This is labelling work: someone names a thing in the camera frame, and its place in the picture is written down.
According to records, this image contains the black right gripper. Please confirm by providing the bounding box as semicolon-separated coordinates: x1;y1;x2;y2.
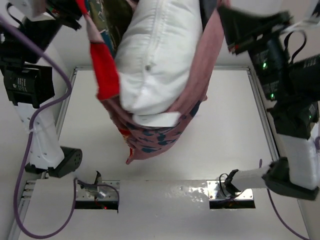
215;4;289;99

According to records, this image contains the red patterned pillowcase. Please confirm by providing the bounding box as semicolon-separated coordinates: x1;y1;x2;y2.
77;0;229;163

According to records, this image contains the white pillow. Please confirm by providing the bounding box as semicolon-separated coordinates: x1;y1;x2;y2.
115;0;203;128

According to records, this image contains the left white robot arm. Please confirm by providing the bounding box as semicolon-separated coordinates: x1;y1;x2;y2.
0;0;82;178

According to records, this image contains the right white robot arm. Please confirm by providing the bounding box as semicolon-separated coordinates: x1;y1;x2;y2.
217;6;320;201

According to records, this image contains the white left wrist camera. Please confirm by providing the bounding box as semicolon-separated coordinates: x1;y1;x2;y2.
8;0;46;20

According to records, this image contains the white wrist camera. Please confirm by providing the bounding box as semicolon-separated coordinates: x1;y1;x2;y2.
282;0;320;33
8;0;46;20

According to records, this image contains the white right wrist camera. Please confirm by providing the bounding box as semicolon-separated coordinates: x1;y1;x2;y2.
282;0;320;33

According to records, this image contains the aluminium table frame rail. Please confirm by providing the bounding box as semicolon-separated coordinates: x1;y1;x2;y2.
247;67;279;162

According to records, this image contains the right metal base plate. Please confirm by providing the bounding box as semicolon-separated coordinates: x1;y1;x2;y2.
206;180;254;202

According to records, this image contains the metal base plate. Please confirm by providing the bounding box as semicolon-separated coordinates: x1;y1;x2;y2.
206;180;254;202
76;180;120;201

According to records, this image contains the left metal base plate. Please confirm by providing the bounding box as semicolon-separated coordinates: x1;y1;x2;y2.
76;180;120;201

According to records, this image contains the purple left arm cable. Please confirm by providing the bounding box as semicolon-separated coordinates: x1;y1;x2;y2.
0;14;121;240

